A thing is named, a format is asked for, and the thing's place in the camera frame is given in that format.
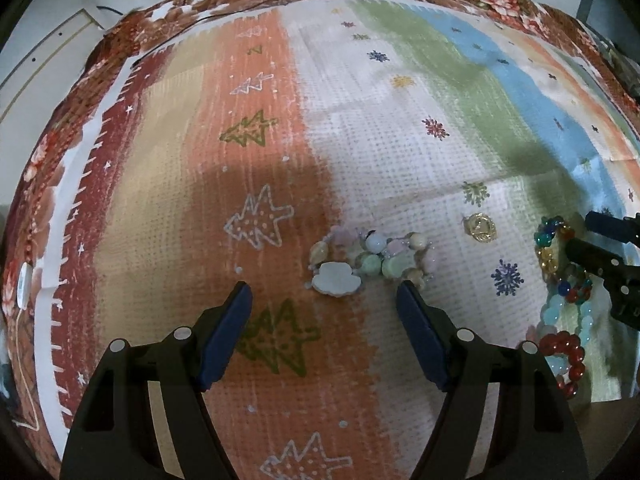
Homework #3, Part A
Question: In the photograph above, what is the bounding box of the small white oval device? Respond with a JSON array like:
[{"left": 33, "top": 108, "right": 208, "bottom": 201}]
[{"left": 15, "top": 262, "right": 35, "bottom": 310}]

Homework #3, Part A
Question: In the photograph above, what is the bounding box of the gold ring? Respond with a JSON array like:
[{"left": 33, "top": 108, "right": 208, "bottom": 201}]
[{"left": 462, "top": 212, "right": 497, "bottom": 242}]

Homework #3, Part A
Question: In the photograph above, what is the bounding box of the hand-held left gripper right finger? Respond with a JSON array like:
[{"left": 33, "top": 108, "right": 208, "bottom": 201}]
[{"left": 395, "top": 280, "right": 591, "bottom": 480}]

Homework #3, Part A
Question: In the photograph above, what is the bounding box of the pastel stone bead bracelet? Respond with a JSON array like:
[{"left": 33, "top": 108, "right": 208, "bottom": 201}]
[{"left": 306, "top": 227, "right": 441, "bottom": 291}]

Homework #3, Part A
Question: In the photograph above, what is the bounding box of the striped printed mat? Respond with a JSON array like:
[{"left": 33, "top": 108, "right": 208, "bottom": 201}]
[{"left": 30, "top": 0, "right": 640, "bottom": 480}]

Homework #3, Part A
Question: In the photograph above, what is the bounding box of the white cable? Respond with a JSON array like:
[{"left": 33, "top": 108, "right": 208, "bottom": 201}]
[{"left": 11, "top": 307, "right": 42, "bottom": 432}]

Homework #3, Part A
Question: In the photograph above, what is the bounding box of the white flower-shaped charm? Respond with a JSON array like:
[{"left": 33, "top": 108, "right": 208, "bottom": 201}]
[{"left": 311, "top": 261, "right": 360, "bottom": 299}]

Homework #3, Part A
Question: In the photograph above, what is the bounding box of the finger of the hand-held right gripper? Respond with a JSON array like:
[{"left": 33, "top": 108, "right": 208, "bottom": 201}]
[
  {"left": 584, "top": 210, "right": 640, "bottom": 247},
  {"left": 564, "top": 236, "right": 640, "bottom": 332}
]

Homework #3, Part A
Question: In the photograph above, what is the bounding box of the multicolour glass bead bracelet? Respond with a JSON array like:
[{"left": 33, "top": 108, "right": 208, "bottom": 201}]
[{"left": 533, "top": 215, "right": 594, "bottom": 307}]

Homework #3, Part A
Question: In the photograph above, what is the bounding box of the red bead bracelet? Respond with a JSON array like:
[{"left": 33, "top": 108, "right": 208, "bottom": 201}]
[{"left": 538, "top": 332, "right": 587, "bottom": 401}]

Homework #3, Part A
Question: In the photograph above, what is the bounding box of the white cabinet door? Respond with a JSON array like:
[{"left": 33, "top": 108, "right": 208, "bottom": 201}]
[{"left": 0, "top": 7, "right": 110, "bottom": 128}]

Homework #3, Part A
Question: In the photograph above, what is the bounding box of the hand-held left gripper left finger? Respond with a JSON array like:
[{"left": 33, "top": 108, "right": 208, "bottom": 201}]
[{"left": 59, "top": 281, "right": 253, "bottom": 480}]

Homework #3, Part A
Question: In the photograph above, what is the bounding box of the light blue bead bracelet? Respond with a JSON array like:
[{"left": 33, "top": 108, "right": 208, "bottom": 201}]
[{"left": 537, "top": 292, "right": 598, "bottom": 386}]

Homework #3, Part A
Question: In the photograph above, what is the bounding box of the red floral blanket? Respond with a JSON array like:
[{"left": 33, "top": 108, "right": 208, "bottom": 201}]
[{"left": 0, "top": 0, "right": 640, "bottom": 461}]

